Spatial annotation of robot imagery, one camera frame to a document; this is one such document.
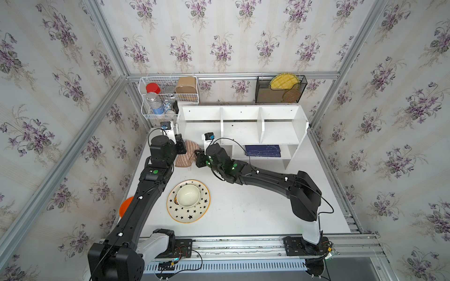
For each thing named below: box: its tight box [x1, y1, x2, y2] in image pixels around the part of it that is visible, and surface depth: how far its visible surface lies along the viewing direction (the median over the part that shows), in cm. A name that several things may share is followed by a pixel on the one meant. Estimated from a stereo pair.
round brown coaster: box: [282, 88, 301, 104], surface depth 98 cm
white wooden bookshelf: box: [175, 104, 309, 170], surface depth 86 cm
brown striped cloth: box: [174, 139, 201, 168], surface depth 78 cm
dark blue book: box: [244, 144, 282, 158], surface depth 92 cm
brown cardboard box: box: [174, 76, 197, 94], surface depth 92 cm
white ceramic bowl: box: [176, 184, 201, 208], surface depth 86 cm
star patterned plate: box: [166, 179, 211, 224], surface depth 86 cm
